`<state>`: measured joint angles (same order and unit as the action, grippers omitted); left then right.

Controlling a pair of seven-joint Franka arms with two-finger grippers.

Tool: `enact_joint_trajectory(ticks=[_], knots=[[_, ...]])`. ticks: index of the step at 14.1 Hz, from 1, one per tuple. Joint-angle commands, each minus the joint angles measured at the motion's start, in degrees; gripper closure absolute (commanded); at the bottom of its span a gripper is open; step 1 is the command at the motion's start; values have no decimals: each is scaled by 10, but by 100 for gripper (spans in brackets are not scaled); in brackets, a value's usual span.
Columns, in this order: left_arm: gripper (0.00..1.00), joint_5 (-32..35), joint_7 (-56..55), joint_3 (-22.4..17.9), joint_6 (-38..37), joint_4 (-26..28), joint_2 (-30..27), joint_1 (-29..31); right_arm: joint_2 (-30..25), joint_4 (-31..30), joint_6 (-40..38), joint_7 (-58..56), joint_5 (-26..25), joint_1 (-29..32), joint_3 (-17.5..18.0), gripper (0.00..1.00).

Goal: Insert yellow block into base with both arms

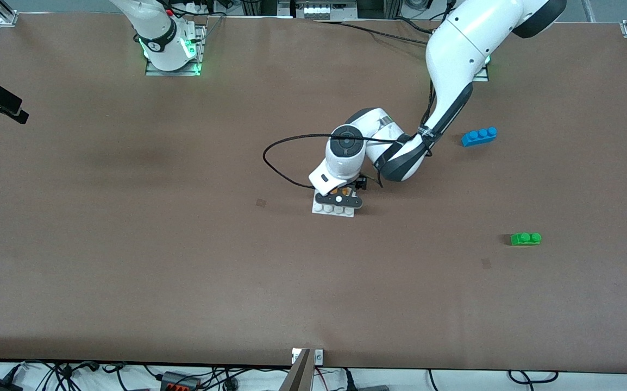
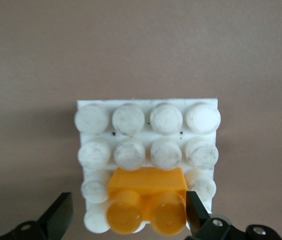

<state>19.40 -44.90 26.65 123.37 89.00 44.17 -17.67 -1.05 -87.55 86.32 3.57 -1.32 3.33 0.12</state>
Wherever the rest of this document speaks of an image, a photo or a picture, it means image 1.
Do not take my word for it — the white studded base plate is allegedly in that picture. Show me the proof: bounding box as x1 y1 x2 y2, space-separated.
312 187 356 218

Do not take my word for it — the blue three-stud block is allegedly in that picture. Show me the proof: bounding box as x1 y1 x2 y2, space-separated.
461 127 498 147

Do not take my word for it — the black box with red connectors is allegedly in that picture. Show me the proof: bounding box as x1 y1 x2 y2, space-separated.
160 371 201 391

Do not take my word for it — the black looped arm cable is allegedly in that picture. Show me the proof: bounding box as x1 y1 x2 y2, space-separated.
263 81 436 189

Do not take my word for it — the black table cable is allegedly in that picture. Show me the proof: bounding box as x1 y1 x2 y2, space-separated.
313 20 435 47

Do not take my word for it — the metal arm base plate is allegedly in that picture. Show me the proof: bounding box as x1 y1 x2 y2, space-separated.
145 24 207 77
473 54 491 83

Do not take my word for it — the metal table edge bracket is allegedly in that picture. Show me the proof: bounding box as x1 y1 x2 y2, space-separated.
285 348 325 391

